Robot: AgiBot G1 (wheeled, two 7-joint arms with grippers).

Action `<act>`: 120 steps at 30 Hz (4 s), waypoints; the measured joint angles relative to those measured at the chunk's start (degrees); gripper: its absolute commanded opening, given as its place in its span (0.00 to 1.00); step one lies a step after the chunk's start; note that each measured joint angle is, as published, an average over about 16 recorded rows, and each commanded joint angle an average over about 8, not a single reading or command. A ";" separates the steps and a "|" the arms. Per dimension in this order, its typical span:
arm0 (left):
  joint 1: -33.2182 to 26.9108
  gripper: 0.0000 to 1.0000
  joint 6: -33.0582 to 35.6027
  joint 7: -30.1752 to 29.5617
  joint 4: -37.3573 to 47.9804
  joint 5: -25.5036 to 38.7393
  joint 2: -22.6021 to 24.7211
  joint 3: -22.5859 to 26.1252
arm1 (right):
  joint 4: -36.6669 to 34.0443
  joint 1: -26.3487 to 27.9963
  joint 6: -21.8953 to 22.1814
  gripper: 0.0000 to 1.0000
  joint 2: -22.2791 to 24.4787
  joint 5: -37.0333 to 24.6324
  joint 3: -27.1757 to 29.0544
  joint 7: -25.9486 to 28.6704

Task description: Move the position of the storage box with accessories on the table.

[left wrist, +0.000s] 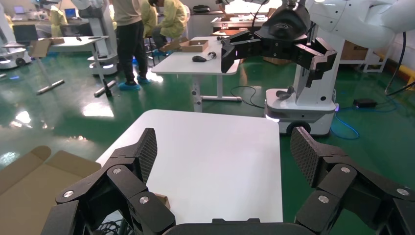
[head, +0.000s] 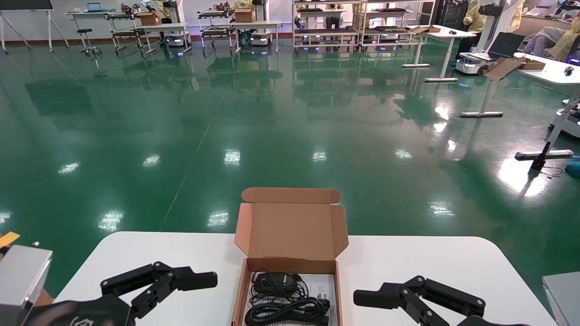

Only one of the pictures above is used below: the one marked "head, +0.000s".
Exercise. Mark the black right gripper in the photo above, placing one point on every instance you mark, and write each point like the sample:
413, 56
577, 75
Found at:
480, 322

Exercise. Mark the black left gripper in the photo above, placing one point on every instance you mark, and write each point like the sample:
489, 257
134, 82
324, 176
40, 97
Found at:
81, 314

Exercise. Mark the brown cardboard storage box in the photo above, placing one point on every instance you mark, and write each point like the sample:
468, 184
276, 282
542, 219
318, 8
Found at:
290, 231

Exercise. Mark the open brown cardboard box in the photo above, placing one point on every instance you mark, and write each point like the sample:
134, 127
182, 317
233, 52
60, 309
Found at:
505, 68

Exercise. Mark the white printed paper sheet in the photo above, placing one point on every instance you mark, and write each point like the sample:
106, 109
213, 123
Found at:
322, 285

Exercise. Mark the yellow tape tag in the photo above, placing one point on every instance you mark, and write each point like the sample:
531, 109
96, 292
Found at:
9, 238

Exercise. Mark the black floor stand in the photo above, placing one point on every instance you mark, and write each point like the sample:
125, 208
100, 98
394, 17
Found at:
540, 160

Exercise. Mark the teal round object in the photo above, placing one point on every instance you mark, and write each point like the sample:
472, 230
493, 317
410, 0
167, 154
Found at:
573, 169

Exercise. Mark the white wheeled robot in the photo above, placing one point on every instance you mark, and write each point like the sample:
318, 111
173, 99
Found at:
471, 65

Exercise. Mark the grey metal rack cart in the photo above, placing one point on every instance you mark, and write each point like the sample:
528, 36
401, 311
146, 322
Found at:
217, 31
122, 34

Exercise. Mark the black round stool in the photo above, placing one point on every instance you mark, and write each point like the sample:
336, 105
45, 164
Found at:
84, 31

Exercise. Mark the white shelf rack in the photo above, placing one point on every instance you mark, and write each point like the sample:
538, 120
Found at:
394, 29
326, 31

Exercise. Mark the standing person in yellow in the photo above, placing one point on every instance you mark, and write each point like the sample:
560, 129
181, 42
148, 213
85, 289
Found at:
164, 11
475, 20

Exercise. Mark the large white table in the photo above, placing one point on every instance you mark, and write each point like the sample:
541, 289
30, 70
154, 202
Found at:
553, 74

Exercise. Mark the black open laptop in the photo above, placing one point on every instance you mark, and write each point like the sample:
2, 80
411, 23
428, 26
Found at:
505, 45

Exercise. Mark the white desk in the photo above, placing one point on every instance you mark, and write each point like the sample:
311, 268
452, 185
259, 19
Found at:
86, 14

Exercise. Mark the small open laptop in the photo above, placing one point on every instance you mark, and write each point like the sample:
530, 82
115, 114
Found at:
94, 7

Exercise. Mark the seated person in yellow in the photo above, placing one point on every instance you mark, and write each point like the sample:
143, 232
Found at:
550, 38

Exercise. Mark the black board on stand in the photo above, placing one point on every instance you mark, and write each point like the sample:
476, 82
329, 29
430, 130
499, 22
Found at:
22, 3

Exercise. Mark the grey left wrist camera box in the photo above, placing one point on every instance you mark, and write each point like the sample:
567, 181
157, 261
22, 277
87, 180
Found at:
22, 276

